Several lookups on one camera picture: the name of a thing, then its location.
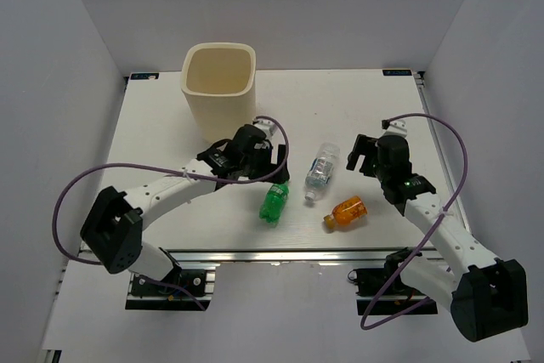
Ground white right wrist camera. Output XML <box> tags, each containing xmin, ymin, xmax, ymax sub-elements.
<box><xmin>382</xmin><ymin>119</ymin><xmax>408</xmax><ymax>138</ymax></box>

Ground right blue table sticker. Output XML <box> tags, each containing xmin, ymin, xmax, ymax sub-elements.
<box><xmin>382</xmin><ymin>69</ymin><xmax>412</xmax><ymax>77</ymax></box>

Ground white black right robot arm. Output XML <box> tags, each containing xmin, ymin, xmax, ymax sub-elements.
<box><xmin>346</xmin><ymin>134</ymin><xmax>529</xmax><ymax>342</ymax></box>

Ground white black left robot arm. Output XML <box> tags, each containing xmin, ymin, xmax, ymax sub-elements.
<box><xmin>81</xmin><ymin>116</ymin><xmax>289</xmax><ymax>294</ymax></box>

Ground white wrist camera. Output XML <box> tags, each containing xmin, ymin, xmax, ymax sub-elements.
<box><xmin>382</xmin><ymin>119</ymin><xmax>408</xmax><ymax>138</ymax></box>
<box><xmin>252</xmin><ymin>118</ymin><xmax>277</xmax><ymax>139</ymax></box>

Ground left blue table sticker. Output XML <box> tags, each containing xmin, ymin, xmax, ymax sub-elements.
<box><xmin>129</xmin><ymin>73</ymin><xmax>159</xmax><ymax>81</ymax></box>

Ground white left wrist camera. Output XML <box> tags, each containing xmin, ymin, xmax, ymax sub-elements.
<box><xmin>252</xmin><ymin>118</ymin><xmax>277</xmax><ymax>139</ymax></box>

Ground orange juice bottle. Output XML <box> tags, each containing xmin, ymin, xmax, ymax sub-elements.
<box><xmin>323</xmin><ymin>196</ymin><xmax>368</xmax><ymax>233</ymax></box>

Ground aluminium right side rail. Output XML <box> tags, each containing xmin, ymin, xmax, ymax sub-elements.
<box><xmin>412</xmin><ymin>71</ymin><xmax>473</xmax><ymax>233</ymax></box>

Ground cream plastic bin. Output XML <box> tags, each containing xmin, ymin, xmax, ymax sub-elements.
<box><xmin>180</xmin><ymin>43</ymin><xmax>256</xmax><ymax>143</ymax></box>

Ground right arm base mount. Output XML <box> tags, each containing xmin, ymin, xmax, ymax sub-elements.
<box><xmin>347</xmin><ymin>247</ymin><xmax>426</xmax><ymax>316</ymax></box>

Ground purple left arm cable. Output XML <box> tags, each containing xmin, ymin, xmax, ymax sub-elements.
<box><xmin>51</xmin><ymin>115</ymin><xmax>292</xmax><ymax>311</ymax></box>

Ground blue table sticker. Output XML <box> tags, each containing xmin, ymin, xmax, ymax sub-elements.
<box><xmin>129</xmin><ymin>73</ymin><xmax>159</xmax><ymax>81</ymax></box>
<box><xmin>382</xmin><ymin>69</ymin><xmax>412</xmax><ymax>77</ymax></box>

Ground clear labelled water bottle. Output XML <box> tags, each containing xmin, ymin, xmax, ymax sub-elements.
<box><xmin>304</xmin><ymin>143</ymin><xmax>340</xmax><ymax>202</ymax></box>

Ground aluminium front rail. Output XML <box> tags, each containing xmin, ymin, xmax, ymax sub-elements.
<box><xmin>78</xmin><ymin>247</ymin><xmax>443</xmax><ymax>264</ymax></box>

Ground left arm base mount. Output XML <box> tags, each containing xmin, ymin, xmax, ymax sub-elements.
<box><xmin>125</xmin><ymin>262</ymin><xmax>218</xmax><ymax>311</ymax></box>

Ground green plastic soda bottle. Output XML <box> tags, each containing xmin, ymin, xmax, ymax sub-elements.
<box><xmin>258</xmin><ymin>183</ymin><xmax>289</xmax><ymax>224</ymax></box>

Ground aluminium rail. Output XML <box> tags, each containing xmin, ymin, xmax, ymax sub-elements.
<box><xmin>412</xmin><ymin>71</ymin><xmax>473</xmax><ymax>233</ymax></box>
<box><xmin>78</xmin><ymin>247</ymin><xmax>443</xmax><ymax>264</ymax></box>

